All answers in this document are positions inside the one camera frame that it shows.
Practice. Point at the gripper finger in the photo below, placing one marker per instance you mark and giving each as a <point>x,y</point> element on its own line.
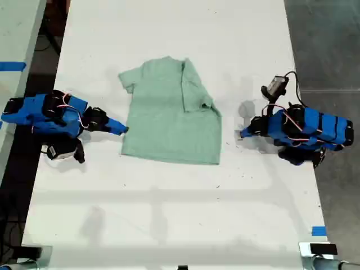
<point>115,130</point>
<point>116,123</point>
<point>249,130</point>
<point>247,136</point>

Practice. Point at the pale green T-shirt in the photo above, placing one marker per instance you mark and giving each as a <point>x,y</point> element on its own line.
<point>168,121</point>

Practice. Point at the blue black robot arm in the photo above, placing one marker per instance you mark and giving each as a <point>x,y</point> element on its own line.
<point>33,114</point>
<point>323,126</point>

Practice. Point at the long blue tape strip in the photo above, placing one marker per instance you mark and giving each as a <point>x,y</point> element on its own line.
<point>11,66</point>

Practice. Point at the pale side table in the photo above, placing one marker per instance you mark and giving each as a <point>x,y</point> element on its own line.
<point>17,31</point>

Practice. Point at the short blue tape strip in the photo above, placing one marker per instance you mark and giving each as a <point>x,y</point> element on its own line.
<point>319,231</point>

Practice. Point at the small black box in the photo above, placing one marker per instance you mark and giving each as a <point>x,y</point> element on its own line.
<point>26,252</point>
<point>323,249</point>

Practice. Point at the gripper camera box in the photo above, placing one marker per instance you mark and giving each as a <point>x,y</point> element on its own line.
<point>60,152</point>
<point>277,84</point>

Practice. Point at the metal table bracket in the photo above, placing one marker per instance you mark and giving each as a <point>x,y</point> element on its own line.
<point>46,257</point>
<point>305,256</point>

